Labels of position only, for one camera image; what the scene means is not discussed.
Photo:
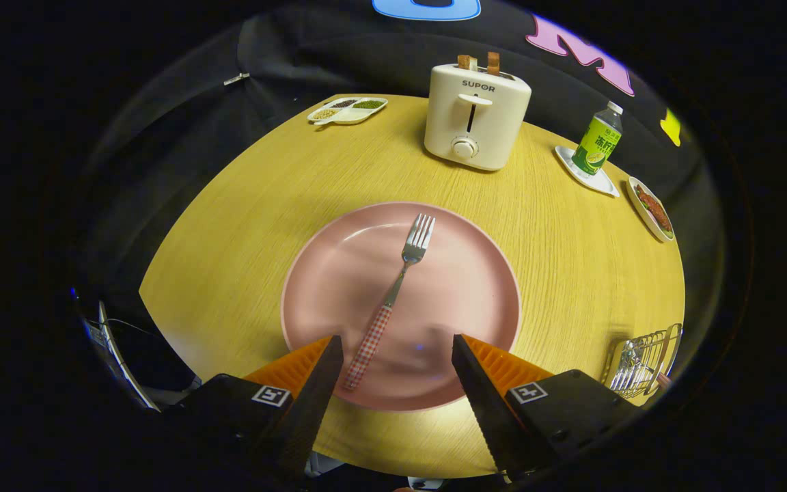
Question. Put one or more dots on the small toast bread slice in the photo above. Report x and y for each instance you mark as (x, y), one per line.
(466, 62)

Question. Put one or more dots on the white oval food plate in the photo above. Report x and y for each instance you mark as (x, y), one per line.
(639, 212)

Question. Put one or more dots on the silver cloth clip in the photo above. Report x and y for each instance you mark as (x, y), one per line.
(236, 78)

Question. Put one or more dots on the white square coaster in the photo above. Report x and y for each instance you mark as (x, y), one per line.
(602, 183)

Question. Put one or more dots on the perforated metal basket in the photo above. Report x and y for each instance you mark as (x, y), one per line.
(646, 342)

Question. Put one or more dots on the large toast bread slice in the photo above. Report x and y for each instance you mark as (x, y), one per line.
(494, 63)

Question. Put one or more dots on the white toaster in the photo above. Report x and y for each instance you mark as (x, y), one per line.
(475, 123)

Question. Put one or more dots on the pink round plate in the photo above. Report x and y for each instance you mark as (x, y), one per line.
(339, 287)

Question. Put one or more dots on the green label drink bottle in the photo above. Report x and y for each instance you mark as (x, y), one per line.
(597, 140)

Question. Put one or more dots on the red-brown meat piece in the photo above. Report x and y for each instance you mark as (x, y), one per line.
(654, 208)

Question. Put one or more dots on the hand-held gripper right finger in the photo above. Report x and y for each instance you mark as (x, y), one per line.
(489, 410)

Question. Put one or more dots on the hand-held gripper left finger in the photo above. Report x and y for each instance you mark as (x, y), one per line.
(305, 410)

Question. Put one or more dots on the white divided condiment dish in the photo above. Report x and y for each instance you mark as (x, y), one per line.
(349, 113)

